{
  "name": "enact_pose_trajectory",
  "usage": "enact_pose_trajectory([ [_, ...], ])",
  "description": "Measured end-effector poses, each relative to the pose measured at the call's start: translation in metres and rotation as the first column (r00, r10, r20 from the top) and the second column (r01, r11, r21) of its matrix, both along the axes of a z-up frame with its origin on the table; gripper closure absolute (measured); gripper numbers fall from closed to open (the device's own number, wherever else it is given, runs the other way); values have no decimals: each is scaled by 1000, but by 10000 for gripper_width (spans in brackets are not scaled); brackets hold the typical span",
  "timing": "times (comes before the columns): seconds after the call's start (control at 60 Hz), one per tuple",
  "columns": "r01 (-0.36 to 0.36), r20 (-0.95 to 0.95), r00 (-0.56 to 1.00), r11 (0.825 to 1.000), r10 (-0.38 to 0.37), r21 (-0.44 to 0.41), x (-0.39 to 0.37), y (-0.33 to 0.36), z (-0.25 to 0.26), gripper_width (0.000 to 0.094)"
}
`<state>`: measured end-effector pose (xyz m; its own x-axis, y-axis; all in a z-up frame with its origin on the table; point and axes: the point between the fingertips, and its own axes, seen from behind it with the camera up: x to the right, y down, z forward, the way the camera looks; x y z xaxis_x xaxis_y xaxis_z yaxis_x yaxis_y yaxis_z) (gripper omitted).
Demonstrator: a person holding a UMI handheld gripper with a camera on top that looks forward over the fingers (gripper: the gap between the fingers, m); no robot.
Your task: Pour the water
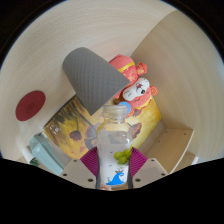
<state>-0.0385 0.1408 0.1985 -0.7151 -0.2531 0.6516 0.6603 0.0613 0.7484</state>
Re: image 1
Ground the clear plastic drink bottle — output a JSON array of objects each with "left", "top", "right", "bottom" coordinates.
[{"left": 95, "top": 104, "right": 134, "bottom": 191}]

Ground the red plush mouse toy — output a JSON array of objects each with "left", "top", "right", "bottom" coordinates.
[{"left": 108, "top": 54, "right": 159, "bottom": 118}]

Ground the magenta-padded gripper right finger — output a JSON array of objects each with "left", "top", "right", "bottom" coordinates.
[{"left": 127, "top": 146, "right": 169, "bottom": 190}]

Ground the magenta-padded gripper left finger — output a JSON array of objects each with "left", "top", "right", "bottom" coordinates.
[{"left": 59, "top": 146, "right": 100, "bottom": 190}]

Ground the teal faceted vase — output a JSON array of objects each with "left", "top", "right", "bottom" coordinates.
[{"left": 29, "top": 133, "right": 66, "bottom": 176}]

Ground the flat round red coaster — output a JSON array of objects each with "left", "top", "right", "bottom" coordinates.
[{"left": 15, "top": 90, "right": 47, "bottom": 122}]

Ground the grey textured mug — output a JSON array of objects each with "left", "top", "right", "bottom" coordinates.
[{"left": 61, "top": 46, "right": 131, "bottom": 117}]

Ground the yellow poppy flower painting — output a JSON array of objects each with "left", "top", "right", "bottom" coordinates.
[{"left": 43, "top": 94, "right": 163, "bottom": 161}]

